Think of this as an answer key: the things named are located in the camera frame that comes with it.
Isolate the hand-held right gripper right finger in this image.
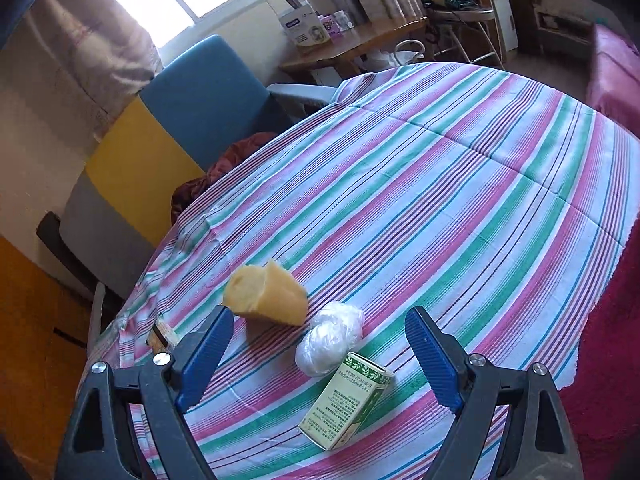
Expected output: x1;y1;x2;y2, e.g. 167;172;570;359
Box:
404;306;586;480

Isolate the beige curtain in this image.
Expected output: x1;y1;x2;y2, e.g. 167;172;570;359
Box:
22;0;163;136

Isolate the cracker packet with green edges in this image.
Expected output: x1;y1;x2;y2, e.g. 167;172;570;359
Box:
145;313;180;350

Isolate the white cabinet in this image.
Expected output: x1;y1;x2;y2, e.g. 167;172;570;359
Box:
485;0;521;53

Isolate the grey yellow blue armchair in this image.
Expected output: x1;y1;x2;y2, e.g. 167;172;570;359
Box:
37;35;351;341

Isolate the white printed box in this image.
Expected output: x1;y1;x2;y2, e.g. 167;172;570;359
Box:
277;0;333;48

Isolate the white plastic bag ball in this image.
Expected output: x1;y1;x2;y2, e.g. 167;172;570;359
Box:
295;301;366;378

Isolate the wooden desk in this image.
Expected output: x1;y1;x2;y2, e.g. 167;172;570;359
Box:
279;16;428;78

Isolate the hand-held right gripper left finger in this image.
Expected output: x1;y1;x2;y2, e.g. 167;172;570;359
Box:
55;305;235;480

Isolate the red blanket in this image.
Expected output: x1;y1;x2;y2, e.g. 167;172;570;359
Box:
555;240;640;480

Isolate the orange wooden cabinet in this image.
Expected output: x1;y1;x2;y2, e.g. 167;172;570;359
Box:
0;232;108;480

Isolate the yellow sponge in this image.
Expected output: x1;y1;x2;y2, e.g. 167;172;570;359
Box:
222;259;309;327

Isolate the dark red cloth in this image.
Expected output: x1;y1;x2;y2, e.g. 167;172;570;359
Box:
171;131;281;226

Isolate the green and white box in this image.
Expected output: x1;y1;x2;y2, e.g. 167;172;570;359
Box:
298;351;395;451

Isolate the striped tablecloth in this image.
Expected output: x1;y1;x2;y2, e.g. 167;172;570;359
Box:
85;62;640;480

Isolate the pink bed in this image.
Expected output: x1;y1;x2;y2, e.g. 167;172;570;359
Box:
585;22;640;136

